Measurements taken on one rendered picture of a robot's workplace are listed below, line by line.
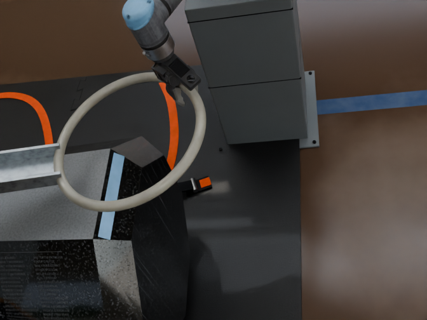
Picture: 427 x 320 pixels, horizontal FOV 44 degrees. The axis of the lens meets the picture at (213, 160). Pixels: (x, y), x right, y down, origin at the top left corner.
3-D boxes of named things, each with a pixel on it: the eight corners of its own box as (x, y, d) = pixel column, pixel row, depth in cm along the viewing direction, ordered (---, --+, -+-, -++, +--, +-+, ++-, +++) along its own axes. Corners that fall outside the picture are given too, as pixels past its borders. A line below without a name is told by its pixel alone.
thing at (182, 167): (59, 238, 147) (53, 233, 144) (54, 112, 177) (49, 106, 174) (224, 174, 140) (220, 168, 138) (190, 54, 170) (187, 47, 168)
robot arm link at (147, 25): (159, -8, 138) (137, 19, 135) (177, 28, 148) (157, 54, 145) (133, -12, 143) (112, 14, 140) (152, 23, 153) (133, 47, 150)
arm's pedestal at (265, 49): (222, 81, 293) (182, -58, 226) (314, 72, 283) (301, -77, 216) (216, 155, 265) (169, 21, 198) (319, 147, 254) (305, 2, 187)
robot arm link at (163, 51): (175, 33, 147) (150, 56, 145) (182, 46, 151) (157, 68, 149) (156, 23, 152) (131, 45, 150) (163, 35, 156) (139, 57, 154)
